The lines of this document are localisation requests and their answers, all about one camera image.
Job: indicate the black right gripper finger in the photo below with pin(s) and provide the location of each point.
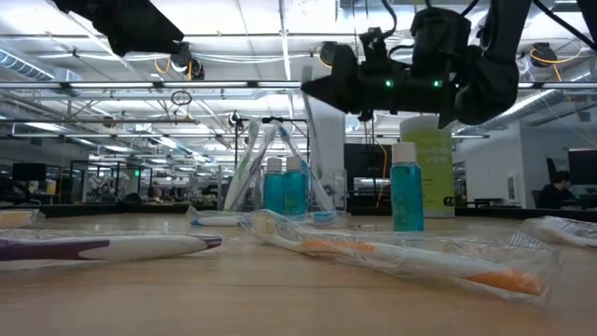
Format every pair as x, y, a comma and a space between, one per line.
336, 93

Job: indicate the blue toothbrush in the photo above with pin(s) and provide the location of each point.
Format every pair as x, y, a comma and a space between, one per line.
214, 220
287, 137

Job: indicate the purple toothbrush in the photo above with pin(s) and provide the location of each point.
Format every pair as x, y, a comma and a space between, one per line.
140, 247
564, 232
263, 149

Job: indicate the teal mouthwash bottle white cap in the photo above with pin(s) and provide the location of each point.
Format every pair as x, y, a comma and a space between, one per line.
406, 196
273, 186
295, 186

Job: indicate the green toothbrush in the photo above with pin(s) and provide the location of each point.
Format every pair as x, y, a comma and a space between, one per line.
242, 168

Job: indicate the orange toothbrush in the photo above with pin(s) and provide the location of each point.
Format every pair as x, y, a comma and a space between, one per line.
420, 268
18, 218

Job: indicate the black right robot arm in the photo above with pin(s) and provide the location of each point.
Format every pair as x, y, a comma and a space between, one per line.
490, 70

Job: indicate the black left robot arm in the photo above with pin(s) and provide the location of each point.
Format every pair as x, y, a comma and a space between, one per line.
121, 23

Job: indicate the black ceiling device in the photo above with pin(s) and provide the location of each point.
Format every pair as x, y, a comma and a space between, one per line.
327, 52
186, 60
543, 53

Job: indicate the black display panel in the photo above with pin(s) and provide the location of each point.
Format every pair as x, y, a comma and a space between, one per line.
368, 161

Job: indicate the clear plastic bag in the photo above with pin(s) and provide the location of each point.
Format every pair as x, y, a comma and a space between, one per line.
339, 186

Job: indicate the green disinfecting wipes canister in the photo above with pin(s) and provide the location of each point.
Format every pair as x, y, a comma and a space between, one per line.
438, 177

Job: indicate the person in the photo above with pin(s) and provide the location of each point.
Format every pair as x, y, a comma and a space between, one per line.
555, 191

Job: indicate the long ceiling light strip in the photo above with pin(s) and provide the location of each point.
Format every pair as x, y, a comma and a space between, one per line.
140, 85

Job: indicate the black computer monitor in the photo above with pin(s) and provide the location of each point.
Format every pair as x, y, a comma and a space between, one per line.
583, 165
28, 172

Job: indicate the black framed workcell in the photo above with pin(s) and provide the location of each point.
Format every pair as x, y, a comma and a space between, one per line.
112, 182

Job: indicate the silver ceiling duct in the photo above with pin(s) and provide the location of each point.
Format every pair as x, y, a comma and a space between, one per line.
28, 65
536, 105

